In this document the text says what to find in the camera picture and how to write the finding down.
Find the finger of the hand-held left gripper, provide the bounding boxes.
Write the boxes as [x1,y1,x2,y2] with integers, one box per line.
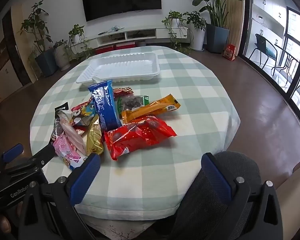
[0,143,24,170]
[5,144,57,175]

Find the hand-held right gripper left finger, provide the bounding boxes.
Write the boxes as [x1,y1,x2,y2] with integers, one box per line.
[17,152,102,240]

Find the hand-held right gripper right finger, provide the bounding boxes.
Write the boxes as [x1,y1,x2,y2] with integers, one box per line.
[195,152,283,240]

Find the pink cartoon packet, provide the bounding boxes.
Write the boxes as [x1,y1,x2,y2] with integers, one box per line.
[52,132,88,172]

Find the black snack packet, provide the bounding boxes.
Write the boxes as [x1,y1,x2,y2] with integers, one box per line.
[50,102,70,145]

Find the pale pink long packet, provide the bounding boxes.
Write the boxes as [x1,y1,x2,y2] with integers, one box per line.
[57,110,87,155]

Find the gold foil packet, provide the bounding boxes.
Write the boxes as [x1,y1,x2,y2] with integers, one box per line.
[86,120,104,155]

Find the grey and red snack bag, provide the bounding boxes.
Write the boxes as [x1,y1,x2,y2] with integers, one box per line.
[75,116,98,130]

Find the panda cartoon packet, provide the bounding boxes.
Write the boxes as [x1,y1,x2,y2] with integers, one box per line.
[71,99,98,120]

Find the large red snack bag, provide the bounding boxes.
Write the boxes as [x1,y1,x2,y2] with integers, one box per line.
[104,116,177,161]

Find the blue cookie packet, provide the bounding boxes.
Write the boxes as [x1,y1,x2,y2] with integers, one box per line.
[87,79,122,132]

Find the green bean packet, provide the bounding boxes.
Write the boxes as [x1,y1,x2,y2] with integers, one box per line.
[117,95,150,117]

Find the small red candy packet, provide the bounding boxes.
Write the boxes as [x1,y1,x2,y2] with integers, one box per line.
[112,87,133,98]

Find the orange bar packet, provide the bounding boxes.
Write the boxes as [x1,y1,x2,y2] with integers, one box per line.
[121,94,181,125]

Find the white plastic tray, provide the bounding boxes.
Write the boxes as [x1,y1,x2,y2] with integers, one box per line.
[76,52,161,84]

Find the person's left hand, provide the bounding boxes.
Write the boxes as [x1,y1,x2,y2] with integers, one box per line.
[0,202,24,238]

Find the dark grey mesh chair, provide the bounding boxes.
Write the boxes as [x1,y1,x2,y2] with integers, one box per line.
[150,151,262,240]

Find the green checkered tablecloth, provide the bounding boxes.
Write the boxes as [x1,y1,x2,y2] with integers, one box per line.
[29,45,241,222]

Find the wooden cabinet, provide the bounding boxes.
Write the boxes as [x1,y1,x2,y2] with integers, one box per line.
[0,37,23,105]

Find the dark grey square planter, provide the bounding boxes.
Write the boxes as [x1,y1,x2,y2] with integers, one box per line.
[35,49,57,77]

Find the ribbed grey planter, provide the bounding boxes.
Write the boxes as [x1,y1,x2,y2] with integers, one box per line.
[54,45,71,70]

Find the small green plant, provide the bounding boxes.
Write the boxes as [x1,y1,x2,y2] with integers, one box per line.
[52,39,68,49]

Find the tall leafy plant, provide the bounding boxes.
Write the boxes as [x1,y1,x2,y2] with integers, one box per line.
[19,1,53,54]

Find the red gift bag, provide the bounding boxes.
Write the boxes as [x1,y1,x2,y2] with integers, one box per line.
[222,44,237,62]

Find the trailing pothos plant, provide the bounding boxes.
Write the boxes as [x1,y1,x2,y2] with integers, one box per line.
[65,24,95,62]
[162,10,190,53]

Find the glass balcony table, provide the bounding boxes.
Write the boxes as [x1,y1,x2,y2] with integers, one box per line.
[271,44,300,80]

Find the blue square planter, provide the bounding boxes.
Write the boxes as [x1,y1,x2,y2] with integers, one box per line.
[206,24,230,54]

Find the tall white planter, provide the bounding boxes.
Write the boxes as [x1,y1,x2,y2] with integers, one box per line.
[190,27,206,51]

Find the white television cabinet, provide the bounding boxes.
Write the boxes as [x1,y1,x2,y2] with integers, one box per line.
[89,27,192,50]

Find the bushy green plant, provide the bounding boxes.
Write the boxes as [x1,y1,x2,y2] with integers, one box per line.
[183,11,207,32]

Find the beige curtain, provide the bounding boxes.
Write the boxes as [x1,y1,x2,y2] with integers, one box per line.
[222,0,246,53]

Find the bird of paradise plant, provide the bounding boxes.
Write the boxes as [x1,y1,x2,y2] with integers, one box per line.
[180,0,245,28]

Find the white balcony cabinets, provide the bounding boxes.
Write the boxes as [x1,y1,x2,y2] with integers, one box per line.
[252,0,288,38]

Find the black sliding door frame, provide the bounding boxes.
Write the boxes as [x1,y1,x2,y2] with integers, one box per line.
[240,0,300,110]

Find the black wall television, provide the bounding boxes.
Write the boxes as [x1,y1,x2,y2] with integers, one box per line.
[81,0,162,22]

